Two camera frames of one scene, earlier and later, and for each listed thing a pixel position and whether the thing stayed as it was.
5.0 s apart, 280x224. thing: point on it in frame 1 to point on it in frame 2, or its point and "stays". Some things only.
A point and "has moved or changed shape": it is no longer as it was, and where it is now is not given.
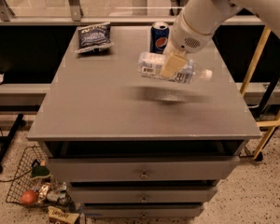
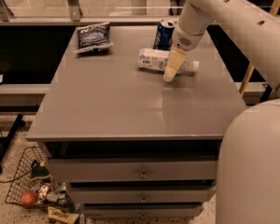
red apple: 28,197 stays
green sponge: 39,172 stays
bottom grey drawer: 143,211 stays
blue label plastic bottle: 150,64 has moved or changed shape
